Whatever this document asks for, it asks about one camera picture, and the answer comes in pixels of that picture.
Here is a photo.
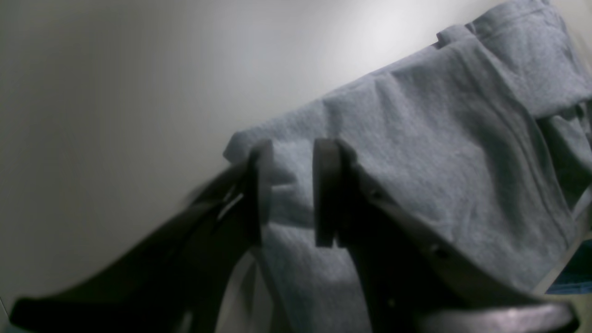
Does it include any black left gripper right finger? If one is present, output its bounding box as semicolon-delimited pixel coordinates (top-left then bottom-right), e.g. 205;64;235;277
313;138;580;333

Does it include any grey T-shirt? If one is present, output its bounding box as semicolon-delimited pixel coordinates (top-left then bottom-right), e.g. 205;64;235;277
224;0;591;333

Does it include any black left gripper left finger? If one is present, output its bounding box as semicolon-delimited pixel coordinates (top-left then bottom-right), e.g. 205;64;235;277
9;141;273;333

